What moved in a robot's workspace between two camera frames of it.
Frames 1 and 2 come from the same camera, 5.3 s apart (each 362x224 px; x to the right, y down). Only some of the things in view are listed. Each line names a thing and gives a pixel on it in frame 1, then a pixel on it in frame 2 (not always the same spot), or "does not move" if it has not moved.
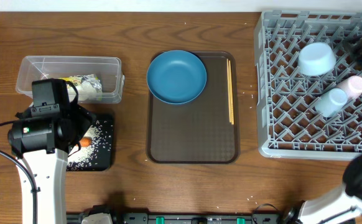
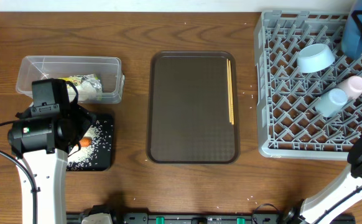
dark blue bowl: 176,77 -> 353,40
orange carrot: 85,142 does not move
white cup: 353,85 does not move
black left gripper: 84,116 does not move
